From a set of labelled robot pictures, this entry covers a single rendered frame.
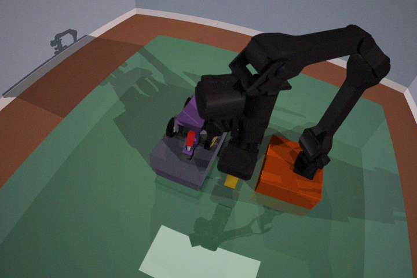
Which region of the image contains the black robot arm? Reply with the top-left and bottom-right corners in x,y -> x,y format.
195,24 -> 391,180

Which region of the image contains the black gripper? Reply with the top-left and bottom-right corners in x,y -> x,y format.
217,111 -> 271,181

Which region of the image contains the red-headed metal pin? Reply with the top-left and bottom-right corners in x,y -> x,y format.
186,130 -> 195,151

